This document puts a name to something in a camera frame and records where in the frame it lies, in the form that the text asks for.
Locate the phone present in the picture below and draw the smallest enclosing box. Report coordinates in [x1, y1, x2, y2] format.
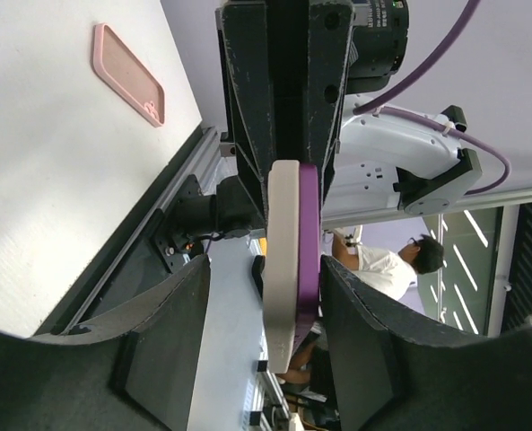
[263, 160, 300, 374]

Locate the person in white shirt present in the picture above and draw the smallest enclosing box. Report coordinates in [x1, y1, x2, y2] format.
[276, 229, 445, 384]

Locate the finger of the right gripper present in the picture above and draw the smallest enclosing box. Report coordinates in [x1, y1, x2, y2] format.
[305, 1, 353, 203]
[220, 1, 275, 220]

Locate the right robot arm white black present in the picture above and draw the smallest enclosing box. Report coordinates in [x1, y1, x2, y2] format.
[215, 1, 482, 225]

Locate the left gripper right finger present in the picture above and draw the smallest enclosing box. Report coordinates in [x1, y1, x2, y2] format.
[321, 256, 532, 430]

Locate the pink phone case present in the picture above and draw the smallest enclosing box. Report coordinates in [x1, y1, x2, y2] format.
[91, 23, 165, 128]

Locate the purple smartphone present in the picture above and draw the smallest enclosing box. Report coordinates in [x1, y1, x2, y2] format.
[293, 164, 321, 350]

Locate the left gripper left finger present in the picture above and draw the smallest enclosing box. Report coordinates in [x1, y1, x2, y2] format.
[0, 255, 211, 430]

